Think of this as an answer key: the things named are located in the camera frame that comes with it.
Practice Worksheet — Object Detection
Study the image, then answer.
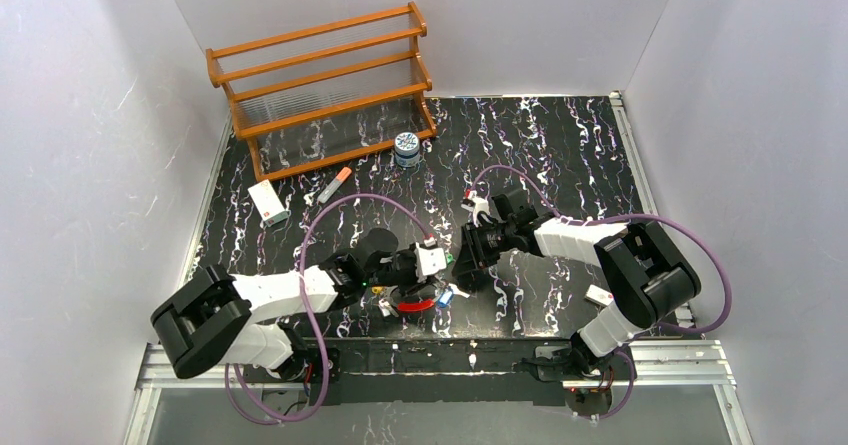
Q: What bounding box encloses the white card box right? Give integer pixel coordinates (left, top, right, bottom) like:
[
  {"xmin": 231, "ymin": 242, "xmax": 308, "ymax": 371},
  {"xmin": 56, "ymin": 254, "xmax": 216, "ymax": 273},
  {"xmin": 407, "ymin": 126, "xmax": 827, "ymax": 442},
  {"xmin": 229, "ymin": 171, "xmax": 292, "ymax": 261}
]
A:
[{"xmin": 584, "ymin": 285, "xmax": 614, "ymax": 307}]

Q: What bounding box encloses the orange wooden shelf rack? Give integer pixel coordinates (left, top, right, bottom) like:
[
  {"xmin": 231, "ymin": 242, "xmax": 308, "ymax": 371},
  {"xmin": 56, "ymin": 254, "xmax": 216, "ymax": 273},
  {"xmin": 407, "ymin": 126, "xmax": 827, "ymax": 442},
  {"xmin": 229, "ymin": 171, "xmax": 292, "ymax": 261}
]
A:
[{"xmin": 205, "ymin": 1, "xmax": 438, "ymax": 181}]

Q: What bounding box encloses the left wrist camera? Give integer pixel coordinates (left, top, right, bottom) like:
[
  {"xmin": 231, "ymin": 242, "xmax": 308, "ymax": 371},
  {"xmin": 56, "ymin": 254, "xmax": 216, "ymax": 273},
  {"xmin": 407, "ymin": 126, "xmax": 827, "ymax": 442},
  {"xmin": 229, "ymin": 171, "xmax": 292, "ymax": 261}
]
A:
[{"xmin": 413, "ymin": 236, "xmax": 448, "ymax": 283}]

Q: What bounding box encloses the white card box left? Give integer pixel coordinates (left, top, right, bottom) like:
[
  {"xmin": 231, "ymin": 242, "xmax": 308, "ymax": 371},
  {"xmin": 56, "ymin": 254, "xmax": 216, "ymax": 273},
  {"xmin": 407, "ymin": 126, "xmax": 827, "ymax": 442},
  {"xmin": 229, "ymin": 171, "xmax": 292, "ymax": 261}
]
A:
[{"xmin": 248, "ymin": 180, "xmax": 290, "ymax": 227}]

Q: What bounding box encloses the white card box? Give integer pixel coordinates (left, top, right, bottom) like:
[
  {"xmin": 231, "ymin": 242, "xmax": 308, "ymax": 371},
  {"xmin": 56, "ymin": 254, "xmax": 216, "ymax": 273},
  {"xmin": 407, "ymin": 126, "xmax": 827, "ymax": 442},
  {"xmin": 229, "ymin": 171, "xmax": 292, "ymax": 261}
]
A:
[
  {"xmin": 248, "ymin": 180, "xmax": 290, "ymax": 227},
  {"xmin": 584, "ymin": 285, "xmax": 614, "ymax": 307}
]

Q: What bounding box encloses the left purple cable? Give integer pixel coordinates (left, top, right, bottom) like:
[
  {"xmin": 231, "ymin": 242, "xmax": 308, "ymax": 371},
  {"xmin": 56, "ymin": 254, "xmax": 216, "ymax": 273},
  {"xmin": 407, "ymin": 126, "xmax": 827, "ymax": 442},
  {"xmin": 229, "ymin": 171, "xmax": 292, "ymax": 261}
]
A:
[{"xmin": 223, "ymin": 193, "xmax": 435, "ymax": 427}]

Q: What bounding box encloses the orange capped marker pen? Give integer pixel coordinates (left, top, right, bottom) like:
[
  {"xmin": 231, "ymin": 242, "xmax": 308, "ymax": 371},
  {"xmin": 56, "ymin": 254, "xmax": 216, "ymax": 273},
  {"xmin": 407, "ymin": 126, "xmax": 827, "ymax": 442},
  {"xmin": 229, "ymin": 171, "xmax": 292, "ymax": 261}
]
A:
[{"xmin": 317, "ymin": 167, "xmax": 352, "ymax": 204}]

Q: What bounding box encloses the red handled keyring with keys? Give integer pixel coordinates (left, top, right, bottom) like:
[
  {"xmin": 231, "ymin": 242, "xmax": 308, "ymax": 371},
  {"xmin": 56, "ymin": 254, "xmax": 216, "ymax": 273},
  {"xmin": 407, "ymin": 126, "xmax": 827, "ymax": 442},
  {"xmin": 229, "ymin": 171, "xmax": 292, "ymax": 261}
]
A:
[{"xmin": 370, "ymin": 281, "xmax": 439, "ymax": 318}]

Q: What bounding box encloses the aluminium frame rail front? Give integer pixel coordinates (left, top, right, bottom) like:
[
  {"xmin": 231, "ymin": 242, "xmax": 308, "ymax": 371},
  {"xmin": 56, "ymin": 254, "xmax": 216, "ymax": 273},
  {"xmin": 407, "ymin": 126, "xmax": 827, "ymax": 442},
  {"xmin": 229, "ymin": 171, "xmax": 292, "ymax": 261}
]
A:
[{"xmin": 136, "ymin": 338, "xmax": 736, "ymax": 389}]

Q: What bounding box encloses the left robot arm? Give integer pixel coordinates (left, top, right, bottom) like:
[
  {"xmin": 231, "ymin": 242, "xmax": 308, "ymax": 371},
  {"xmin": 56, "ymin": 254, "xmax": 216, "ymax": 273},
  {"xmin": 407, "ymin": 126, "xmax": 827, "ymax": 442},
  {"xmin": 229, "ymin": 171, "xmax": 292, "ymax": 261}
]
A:
[{"xmin": 150, "ymin": 228, "xmax": 448, "ymax": 381}]

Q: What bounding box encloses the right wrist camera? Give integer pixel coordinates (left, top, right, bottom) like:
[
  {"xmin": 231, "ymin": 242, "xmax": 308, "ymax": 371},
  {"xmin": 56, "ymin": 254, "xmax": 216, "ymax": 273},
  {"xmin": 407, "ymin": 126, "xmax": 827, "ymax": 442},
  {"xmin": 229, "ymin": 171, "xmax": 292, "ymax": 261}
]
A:
[{"xmin": 461, "ymin": 190, "xmax": 496, "ymax": 226}]

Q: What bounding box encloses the small blue patterned tin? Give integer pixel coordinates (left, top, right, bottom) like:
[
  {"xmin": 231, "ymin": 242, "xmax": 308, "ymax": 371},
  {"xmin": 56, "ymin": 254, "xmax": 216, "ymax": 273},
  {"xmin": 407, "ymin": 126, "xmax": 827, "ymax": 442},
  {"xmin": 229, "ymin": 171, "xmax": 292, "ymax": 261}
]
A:
[{"xmin": 393, "ymin": 132, "xmax": 421, "ymax": 168}]

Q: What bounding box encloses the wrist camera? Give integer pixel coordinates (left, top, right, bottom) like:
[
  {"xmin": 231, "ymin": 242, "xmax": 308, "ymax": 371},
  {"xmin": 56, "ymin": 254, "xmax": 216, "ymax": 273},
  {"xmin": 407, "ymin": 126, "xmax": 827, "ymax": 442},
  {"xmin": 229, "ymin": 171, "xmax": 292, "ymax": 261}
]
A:
[
  {"xmin": 413, "ymin": 236, "xmax": 448, "ymax": 283},
  {"xmin": 461, "ymin": 190, "xmax": 496, "ymax": 226}
]

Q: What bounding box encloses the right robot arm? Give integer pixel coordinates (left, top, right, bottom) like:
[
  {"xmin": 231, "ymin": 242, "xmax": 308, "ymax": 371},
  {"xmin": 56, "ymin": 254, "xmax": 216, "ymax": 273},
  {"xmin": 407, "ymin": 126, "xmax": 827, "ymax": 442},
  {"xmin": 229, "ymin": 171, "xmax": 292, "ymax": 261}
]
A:
[{"xmin": 452, "ymin": 192, "xmax": 701, "ymax": 370}]

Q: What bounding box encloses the blue tagged key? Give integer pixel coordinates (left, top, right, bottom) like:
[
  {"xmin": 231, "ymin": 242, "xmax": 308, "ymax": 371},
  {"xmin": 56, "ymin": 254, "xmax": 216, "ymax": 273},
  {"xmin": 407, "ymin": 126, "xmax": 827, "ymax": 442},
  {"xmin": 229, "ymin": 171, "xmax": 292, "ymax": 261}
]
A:
[{"xmin": 435, "ymin": 284, "xmax": 470, "ymax": 308}]

